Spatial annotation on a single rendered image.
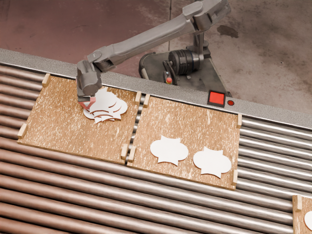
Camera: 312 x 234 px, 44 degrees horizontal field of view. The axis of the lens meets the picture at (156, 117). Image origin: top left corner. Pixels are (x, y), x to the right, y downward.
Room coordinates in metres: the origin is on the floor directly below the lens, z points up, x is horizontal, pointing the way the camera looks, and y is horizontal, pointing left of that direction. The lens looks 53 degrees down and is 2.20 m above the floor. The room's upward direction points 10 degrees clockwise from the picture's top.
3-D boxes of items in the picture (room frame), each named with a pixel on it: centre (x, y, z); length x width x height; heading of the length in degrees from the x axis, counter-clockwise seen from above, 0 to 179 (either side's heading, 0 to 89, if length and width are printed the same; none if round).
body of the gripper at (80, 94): (0.96, 0.28, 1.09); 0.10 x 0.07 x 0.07; 19
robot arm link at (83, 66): (0.95, 0.28, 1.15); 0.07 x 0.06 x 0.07; 26
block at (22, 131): (0.78, 0.48, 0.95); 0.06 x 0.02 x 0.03; 179
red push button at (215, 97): (1.14, -0.25, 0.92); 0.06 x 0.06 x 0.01; 87
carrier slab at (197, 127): (0.89, -0.14, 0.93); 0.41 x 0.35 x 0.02; 87
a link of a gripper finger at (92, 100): (0.94, 0.28, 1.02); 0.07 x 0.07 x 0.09; 19
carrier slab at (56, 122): (0.91, 0.29, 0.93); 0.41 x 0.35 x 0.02; 89
